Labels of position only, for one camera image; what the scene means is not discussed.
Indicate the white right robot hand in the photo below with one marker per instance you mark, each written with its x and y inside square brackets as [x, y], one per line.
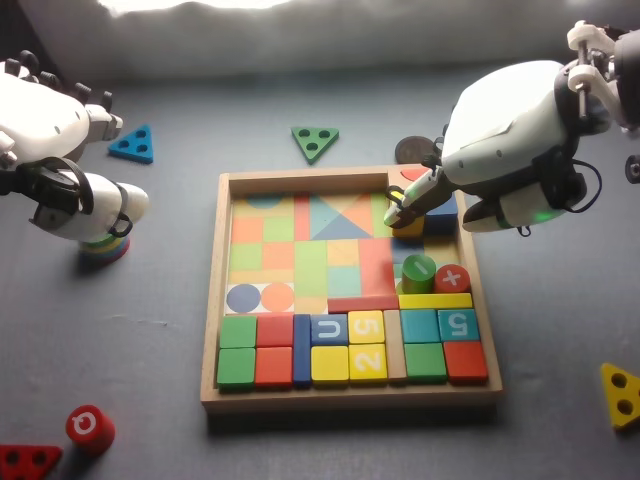
[500, 125]

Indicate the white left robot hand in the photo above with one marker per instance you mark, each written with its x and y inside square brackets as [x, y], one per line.
[40, 120]

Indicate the red cylinder with plus sign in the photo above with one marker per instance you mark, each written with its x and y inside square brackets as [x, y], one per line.
[452, 279]

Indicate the green cylinder with minus sign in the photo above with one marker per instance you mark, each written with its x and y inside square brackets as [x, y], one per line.
[416, 277]

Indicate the blue cube block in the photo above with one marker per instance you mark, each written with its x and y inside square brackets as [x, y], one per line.
[442, 222]

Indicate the yellow cube block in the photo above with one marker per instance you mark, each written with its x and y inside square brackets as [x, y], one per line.
[410, 230]

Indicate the dark round chocolate cookie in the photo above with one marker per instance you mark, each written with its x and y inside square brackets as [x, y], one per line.
[412, 150]

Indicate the blue triangle with holes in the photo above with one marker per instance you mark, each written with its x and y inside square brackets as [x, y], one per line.
[132, 146]

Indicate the green triangle with holes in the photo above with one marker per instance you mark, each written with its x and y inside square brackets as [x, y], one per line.
[313, 142]

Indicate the white fabric backdrop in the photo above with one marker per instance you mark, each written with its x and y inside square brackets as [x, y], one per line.
[325, 40]

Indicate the natural wood narrow bar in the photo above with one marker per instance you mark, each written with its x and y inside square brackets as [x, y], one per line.
[395, 346]

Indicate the wooden tray with colour pattern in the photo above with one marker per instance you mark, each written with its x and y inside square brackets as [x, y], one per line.
[265, 240]

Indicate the yellow triangle with holes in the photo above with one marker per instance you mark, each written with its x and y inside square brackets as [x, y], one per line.
[620, 397]

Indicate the red cylinder with letter Q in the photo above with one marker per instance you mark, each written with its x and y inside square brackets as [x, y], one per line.
[90, 427]

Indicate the red triangle with holes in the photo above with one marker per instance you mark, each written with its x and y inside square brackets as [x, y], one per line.
[30, 462]

